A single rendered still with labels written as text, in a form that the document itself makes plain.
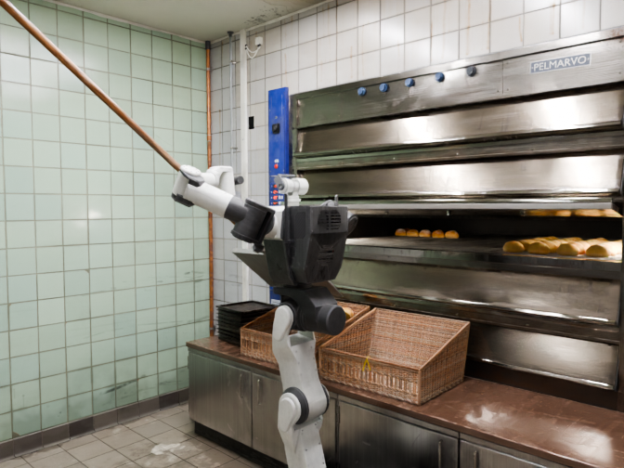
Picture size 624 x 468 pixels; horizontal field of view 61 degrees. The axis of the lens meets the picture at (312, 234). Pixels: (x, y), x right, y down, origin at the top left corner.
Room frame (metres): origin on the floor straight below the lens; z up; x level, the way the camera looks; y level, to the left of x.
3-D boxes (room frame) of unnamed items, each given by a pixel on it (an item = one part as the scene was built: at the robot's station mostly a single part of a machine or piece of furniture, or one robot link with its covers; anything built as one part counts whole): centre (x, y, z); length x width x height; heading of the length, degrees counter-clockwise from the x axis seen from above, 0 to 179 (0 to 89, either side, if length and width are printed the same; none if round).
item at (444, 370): (2.50, -0.39, 0.72); 0.56 x 0.49 x 0.28; 48
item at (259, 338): (2.90, 0.04, 0.72); 0.56 x 0.49 x 0.28; 48
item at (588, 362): (2.70, -0.57, 0.76); 1.79 x 0.11 x 0.19; 47
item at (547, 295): (2.70, -0.57, 1.02); 1.79 x 0.11 x 0.19; 47
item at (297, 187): (2.12, 0.07, 1.47); 0.10 x 0.07 x 0.09; 133
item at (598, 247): (2.63, -1.29, 1.21); 0.61 x 0.48 x 0.06; 137
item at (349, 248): (2.72, -0.59, 1.16); 1.80 x 0.06 x 0.04; 47
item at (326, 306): (2.05, 0.01, 1.01); 0.28 x 0.13 x 0.18; 47
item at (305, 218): (2.07, 0.03, 1.27); 0.34 x 0.30 x 0.36; 133
